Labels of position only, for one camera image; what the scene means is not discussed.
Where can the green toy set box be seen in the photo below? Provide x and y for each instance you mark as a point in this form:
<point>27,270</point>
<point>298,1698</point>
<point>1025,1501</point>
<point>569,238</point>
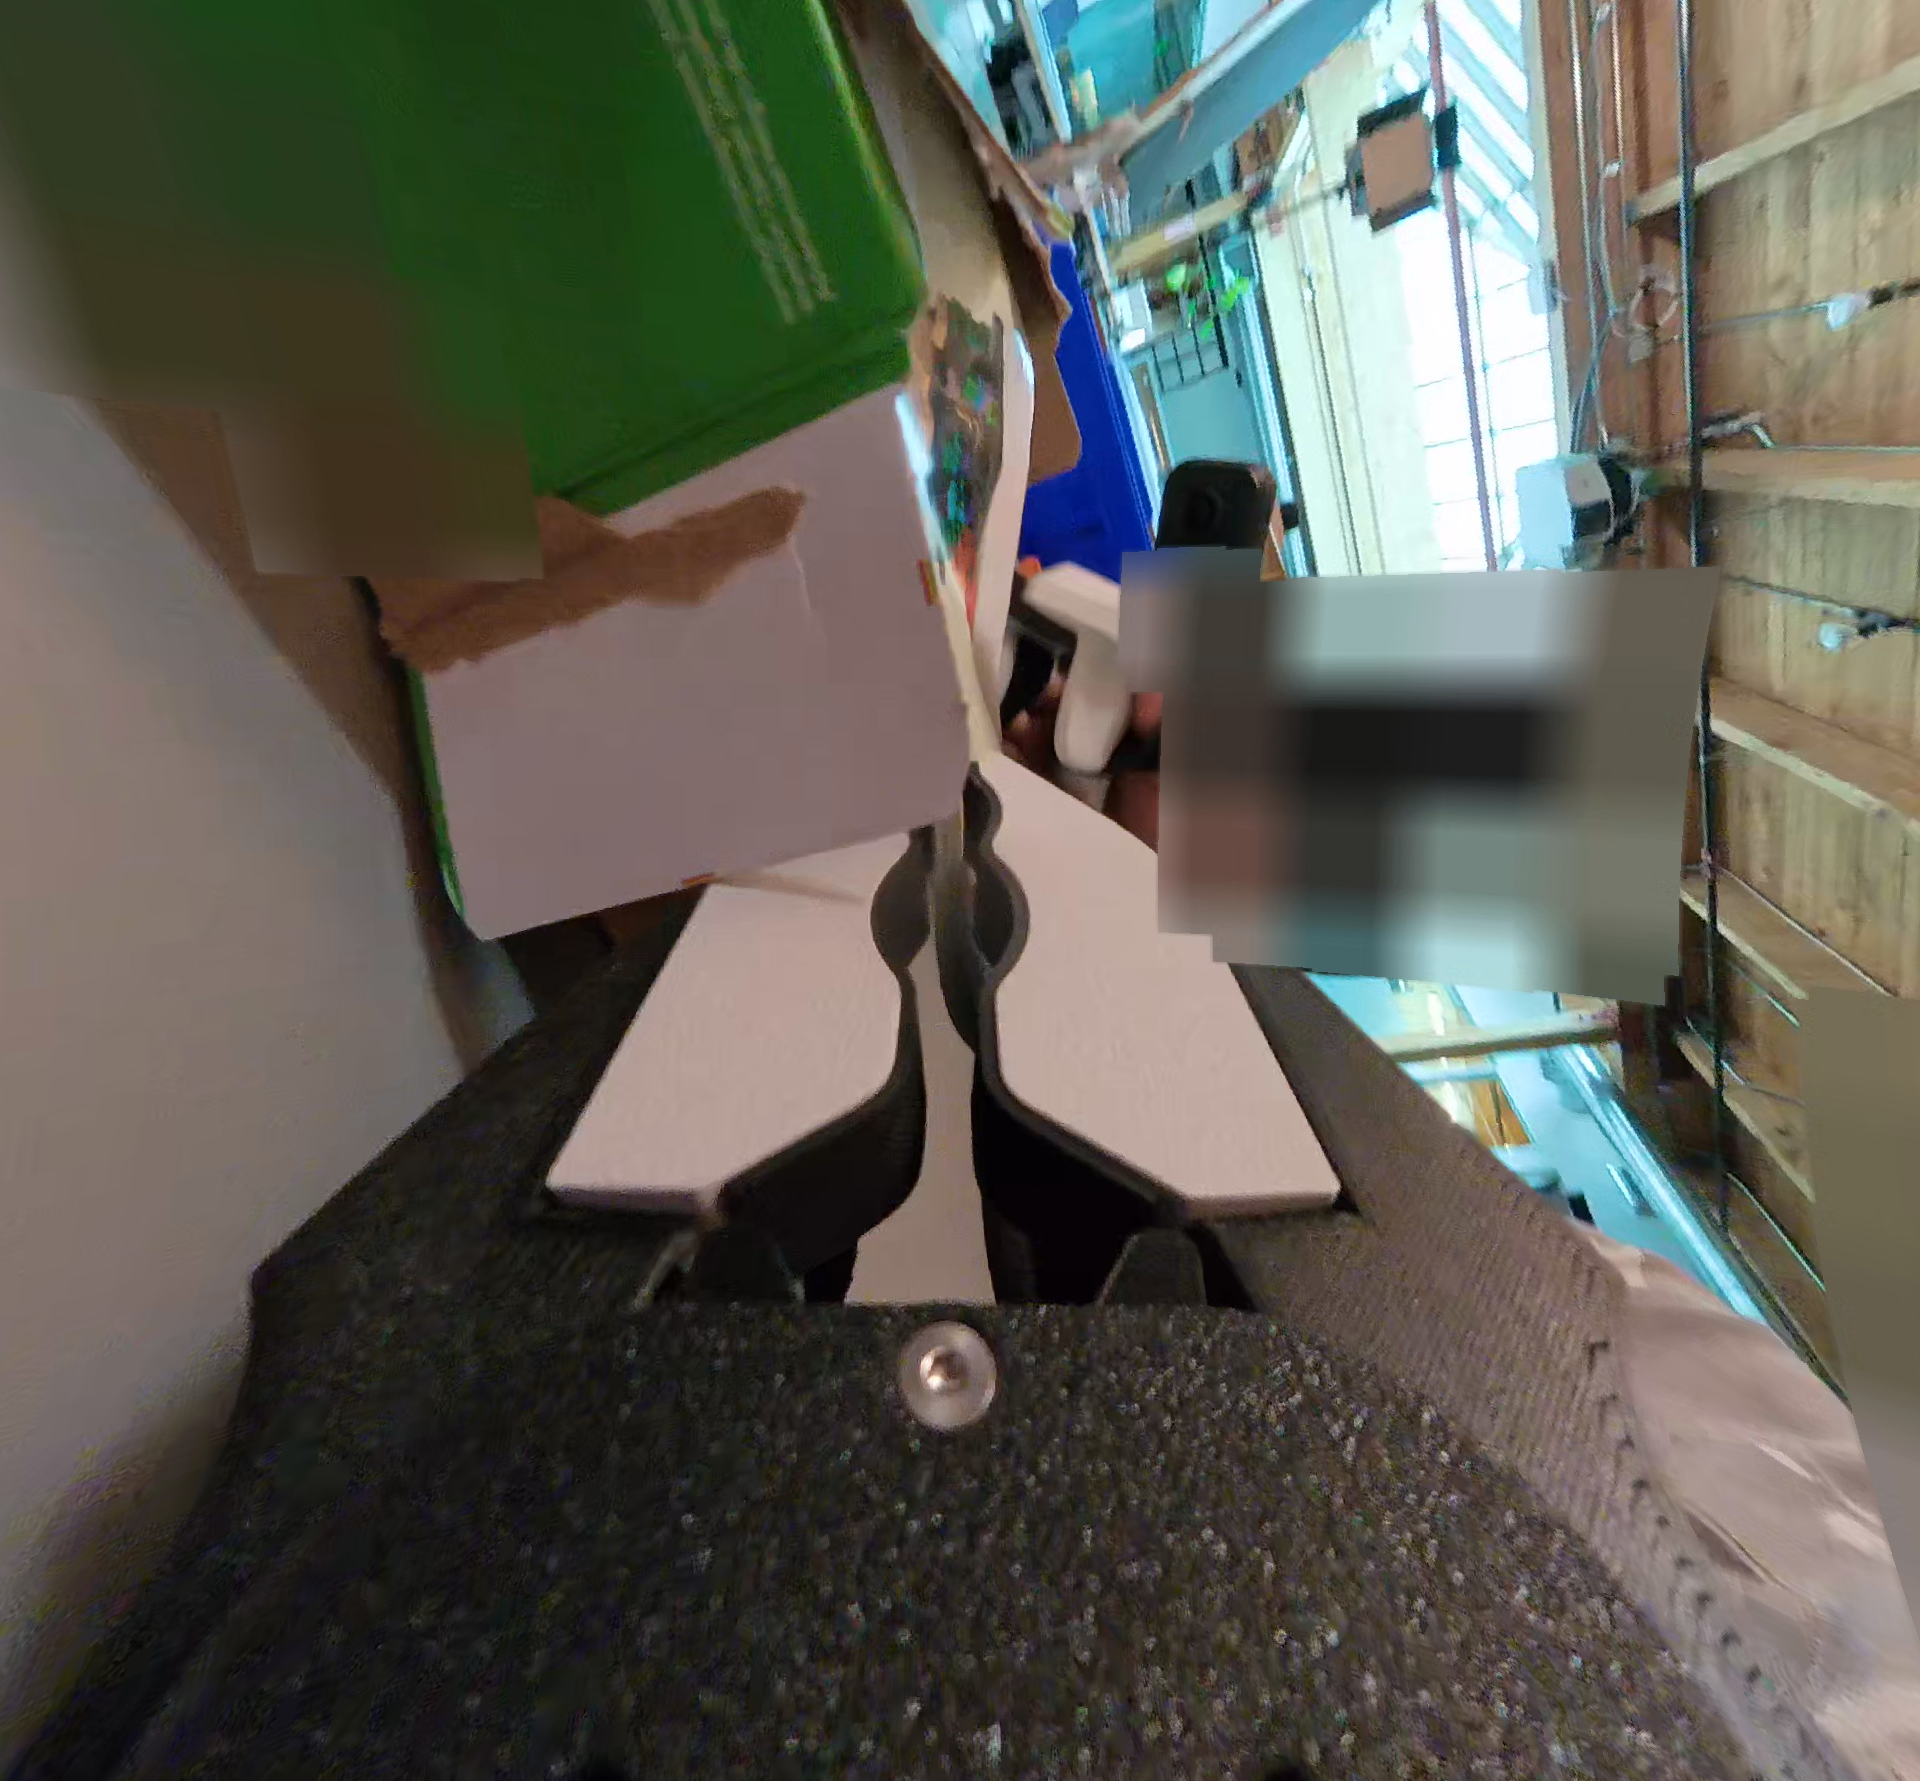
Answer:
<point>676,160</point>

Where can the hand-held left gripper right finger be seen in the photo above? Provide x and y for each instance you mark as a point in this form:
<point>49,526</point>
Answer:
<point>1111,1061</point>

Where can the person's right hand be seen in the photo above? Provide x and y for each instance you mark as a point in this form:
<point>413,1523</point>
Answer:
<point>1137,762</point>

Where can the blue plastic object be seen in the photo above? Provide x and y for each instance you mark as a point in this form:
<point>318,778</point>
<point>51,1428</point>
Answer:
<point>1097,432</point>

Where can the white cardboard sleeve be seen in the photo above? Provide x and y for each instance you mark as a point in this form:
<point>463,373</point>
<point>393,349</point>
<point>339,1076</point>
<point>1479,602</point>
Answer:
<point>676,730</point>

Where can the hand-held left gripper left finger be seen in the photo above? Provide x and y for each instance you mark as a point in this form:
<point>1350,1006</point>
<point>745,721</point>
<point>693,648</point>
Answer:
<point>736,1061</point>

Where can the person's grey printed sweater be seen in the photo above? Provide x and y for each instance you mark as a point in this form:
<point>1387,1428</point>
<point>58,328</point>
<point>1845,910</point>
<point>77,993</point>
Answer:
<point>1726,1436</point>

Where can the white ceiling motor unit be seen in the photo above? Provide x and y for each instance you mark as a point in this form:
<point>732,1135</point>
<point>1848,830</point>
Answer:
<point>1569,505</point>

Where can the black framed window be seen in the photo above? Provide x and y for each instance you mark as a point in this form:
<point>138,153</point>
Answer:
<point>1193,349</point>

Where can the brown square light panel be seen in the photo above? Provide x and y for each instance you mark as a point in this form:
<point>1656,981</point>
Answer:
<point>1403,160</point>

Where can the green hanging plant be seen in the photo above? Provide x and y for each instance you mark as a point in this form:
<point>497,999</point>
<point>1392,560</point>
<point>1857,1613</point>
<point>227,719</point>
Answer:
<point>1210,295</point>

